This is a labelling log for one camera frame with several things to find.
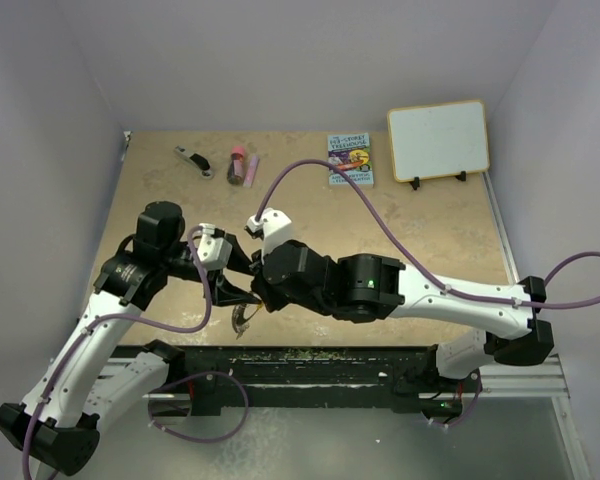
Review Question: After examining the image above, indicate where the large keyring with small rings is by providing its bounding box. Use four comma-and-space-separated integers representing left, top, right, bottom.
231, 303, 260, 340

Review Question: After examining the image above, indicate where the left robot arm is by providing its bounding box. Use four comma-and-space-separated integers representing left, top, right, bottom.
0, 201, 256, 479

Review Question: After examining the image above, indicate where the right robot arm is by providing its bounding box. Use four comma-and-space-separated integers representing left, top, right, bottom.
251, 240, 554, 391

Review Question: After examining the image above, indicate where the pink tube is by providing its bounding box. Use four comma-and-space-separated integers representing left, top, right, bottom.
243, 154, 260, 188

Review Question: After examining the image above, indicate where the treehouse paperback book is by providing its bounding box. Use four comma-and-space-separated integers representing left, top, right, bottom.
327, 133, 375, 187

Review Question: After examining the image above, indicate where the small whiteboard on stand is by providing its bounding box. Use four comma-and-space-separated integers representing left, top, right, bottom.
387, 99, 490, 190

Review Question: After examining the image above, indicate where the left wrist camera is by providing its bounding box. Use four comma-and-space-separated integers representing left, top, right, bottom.
197, 223, 232, 271

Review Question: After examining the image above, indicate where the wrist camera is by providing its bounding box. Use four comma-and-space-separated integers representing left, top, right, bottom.
245, 208, 294, 256
197, 223, 232, 271

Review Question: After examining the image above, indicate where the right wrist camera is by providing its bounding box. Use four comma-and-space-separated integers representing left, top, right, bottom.
245, 208, 294, 256

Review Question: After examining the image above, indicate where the black base frame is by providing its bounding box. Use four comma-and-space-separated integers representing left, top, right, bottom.
99, 342, 481, 419

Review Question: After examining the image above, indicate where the right aluminium rail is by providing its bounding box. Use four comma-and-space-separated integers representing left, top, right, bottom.
482, 172, 569, 396

